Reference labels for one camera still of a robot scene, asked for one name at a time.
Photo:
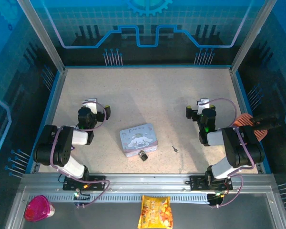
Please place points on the lavender cartoon tin box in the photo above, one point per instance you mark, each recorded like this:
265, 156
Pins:
138, 139

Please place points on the small metal padlock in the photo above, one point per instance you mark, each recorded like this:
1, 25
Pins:
143, 156

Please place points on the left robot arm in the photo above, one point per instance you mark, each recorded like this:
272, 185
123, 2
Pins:
78, 137

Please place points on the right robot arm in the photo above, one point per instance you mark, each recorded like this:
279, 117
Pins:
215, 138

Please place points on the cream knife block orange top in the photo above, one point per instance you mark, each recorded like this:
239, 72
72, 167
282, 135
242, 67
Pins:
244, 119

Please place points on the small circuit board with LEDs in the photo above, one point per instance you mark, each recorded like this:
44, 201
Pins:
217, 195
79, 194

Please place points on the pink plastic cup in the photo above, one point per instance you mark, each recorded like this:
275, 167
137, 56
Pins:
37, 208

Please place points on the yellow snack bag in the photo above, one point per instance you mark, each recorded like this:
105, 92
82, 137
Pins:
155, 212

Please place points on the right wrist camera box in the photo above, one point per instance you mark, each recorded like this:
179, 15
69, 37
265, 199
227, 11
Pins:
202, 104

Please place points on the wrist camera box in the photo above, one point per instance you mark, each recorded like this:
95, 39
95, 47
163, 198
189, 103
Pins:
91, 105
202, 104

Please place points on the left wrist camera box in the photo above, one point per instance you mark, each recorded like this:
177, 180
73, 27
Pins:
91, 105

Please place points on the aluminium mounting rail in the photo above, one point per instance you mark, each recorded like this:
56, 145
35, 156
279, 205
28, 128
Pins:
147, 183

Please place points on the aluminium frame post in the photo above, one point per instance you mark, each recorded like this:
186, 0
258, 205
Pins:
251, 38
41, 35

